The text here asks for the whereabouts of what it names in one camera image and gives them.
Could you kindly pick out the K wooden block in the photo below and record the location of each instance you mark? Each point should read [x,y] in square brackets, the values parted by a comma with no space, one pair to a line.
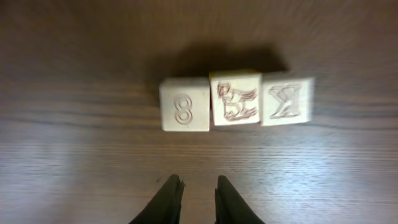
[286,99]

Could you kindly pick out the green V wooden block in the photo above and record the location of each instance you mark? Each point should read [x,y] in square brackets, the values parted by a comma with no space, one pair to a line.
[235,97]

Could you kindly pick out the blue-sided wooden block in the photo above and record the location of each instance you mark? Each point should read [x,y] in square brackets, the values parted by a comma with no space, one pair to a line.
[185,104]

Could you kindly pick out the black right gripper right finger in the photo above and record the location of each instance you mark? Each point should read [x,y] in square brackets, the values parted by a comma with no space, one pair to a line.
[231,208]

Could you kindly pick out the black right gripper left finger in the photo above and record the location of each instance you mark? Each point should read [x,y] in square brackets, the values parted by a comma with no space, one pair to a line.
[165,206]

